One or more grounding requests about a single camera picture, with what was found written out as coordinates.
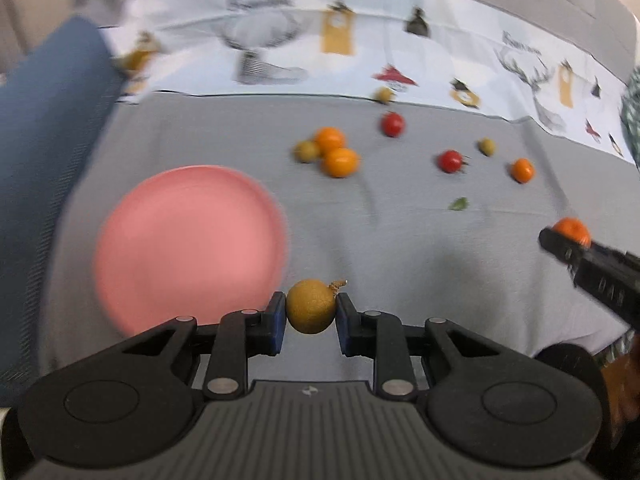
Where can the yellow-green round fruit with stem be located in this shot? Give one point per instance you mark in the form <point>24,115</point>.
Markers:
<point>311,305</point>

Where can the yellow-green fruit beside mandarins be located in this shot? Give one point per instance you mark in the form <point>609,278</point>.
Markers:
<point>306,151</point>

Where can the orange mandarin cluster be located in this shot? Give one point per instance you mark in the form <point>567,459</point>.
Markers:
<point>329,139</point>
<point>340,163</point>

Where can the grey sofa cover cloth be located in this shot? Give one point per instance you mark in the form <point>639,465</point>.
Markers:
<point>386,229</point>

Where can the white printed cloth strip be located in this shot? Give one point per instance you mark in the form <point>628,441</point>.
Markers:
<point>456,54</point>

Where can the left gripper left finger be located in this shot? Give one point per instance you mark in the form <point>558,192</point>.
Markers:
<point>229,344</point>

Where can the yellow-green fruit near strip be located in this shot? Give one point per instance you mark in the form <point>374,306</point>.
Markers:
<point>384,95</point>

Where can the small green leaf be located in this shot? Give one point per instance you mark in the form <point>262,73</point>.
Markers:
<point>459,204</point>

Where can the yellow-green fruit right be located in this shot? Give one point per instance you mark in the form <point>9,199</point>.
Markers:
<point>487,147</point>

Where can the green patterned cushion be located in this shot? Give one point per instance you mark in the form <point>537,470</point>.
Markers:
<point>630,115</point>

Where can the small orange mandarin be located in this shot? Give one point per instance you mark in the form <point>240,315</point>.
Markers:
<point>522,171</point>

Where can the red cherry tomato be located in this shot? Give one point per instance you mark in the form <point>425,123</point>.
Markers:
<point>393,124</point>
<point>451,162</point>

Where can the blue sofa armrest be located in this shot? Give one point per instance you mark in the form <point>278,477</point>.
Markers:
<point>54,106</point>

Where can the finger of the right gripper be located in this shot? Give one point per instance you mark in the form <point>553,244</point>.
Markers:
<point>566,251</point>

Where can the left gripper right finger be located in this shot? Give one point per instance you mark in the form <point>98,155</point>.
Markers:
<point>440,345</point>

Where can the pink round plate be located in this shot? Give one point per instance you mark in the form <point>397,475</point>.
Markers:
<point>197,241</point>

